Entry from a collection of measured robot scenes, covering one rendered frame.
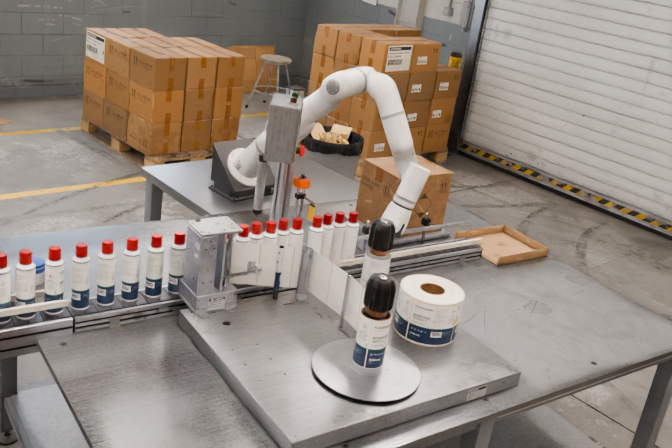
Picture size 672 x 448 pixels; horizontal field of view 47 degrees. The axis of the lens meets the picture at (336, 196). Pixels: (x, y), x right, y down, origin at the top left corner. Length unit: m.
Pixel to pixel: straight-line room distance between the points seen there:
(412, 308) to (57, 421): 1.40
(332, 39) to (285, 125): 4.25
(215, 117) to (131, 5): 2.34
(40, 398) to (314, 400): 1.39
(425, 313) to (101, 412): 0.96
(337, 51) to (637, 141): 2.58
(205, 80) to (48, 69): 2.31
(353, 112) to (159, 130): 1.65
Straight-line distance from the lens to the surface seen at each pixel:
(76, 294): 2.36
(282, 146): 2.48
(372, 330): 2.10
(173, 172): 3.67
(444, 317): 2.36
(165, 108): 5.96
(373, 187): 3.20
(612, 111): 6.84
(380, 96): 2.81
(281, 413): 2.01
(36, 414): 3.10
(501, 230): 3.54
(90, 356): 2.28
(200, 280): 2.33
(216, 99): 6.19
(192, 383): 2.17
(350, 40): 6.54
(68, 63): 8.07
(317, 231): 2.64
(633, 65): 6.74
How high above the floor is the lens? 2.07
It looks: 20 degrees down
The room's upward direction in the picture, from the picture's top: 9 degrees clockwise
